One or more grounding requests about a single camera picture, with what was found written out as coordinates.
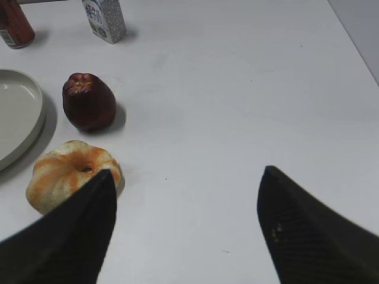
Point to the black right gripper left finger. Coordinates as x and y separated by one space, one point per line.
67 245

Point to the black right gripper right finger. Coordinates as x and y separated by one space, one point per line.
308 241

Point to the dark red apple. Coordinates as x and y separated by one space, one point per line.
89 104

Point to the beige round plate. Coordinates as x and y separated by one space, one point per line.
23 111

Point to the red soda can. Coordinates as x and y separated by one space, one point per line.
16 30

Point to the white milk carton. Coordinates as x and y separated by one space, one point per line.
106 19

